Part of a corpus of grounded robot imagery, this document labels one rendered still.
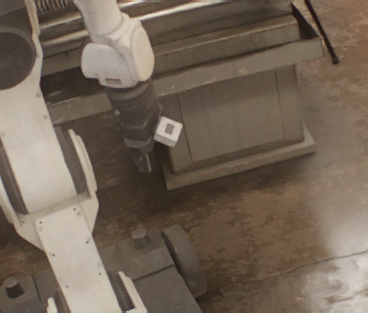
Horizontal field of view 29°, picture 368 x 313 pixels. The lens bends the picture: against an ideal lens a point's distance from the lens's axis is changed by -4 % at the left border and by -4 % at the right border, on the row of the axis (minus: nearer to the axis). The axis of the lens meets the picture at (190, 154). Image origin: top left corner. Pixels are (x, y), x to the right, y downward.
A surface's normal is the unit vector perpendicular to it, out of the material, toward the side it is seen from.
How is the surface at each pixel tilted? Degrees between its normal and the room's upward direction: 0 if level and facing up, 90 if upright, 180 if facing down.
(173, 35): 90
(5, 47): 95
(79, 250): 69
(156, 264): 45
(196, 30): 90
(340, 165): 0
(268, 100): 90
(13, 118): 75
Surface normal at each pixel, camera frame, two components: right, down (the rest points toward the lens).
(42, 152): 0.22, 0.04
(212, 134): 0.18, 0.54
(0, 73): 0.38, 0.55
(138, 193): -0.18, -0.80
